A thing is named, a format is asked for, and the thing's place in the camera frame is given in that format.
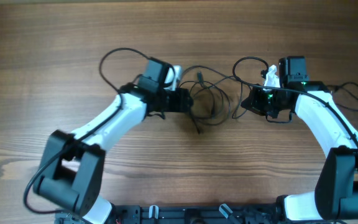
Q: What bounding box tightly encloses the camera black cable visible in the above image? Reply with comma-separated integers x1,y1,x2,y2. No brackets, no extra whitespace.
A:
23,47,152,215
232,56,358,224

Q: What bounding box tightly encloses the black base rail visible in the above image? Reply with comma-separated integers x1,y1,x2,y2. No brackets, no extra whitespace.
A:
54,203,282,224

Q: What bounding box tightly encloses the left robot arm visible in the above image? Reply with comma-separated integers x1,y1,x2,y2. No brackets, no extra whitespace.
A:
24,57,192,223

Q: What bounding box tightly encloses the left camera black cable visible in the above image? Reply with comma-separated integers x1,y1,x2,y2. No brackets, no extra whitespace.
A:
23,47,152,215

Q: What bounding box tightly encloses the right camera black cable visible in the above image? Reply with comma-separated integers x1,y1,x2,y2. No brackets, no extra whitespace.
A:
232,56,358,224

